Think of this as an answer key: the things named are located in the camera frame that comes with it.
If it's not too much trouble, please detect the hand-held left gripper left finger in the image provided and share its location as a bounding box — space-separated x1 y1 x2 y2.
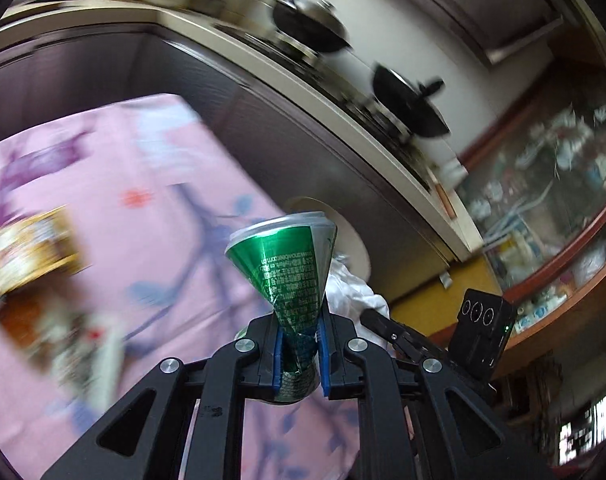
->
42 316 286 480

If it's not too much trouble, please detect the white crumpled plastic bag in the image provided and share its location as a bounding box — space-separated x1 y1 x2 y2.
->
325 257 391 328

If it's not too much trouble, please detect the pink floral tablecloth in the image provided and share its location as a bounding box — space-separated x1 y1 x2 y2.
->
0 92 374 480

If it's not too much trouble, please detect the dark kitchen counter cabinet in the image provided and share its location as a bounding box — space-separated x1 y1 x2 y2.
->
0 5 484 311

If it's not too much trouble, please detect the crushed green can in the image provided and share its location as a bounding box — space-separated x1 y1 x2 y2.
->
224 211 339 405

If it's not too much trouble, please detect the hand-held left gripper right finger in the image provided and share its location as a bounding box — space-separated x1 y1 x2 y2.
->
317 315 554 480

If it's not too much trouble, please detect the black frying pan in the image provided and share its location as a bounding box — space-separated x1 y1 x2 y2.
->
372 62 452 139

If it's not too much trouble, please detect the wall range hood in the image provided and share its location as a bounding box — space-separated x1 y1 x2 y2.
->
423 0 606 68

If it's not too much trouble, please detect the gas stove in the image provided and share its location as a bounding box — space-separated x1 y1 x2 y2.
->
218 22 434 181

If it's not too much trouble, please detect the white printed wrapper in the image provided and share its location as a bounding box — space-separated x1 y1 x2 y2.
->
48 310 127 412

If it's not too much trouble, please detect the yellow printed box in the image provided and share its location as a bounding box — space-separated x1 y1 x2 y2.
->
0 207 84 296

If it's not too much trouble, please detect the wooden rolling pin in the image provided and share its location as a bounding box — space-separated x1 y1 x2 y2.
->
432 184 458 220

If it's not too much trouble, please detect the black wok with long handle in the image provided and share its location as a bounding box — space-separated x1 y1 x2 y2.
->
269 0 354 57

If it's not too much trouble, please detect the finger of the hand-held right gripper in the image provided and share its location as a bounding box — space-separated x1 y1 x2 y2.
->
359 308 454 362

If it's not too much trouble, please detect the brown printed packet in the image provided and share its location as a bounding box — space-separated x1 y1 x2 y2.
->
0 287 84 376

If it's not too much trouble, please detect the glass front display cabinet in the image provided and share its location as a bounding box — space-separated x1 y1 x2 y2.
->
388 60 606 381

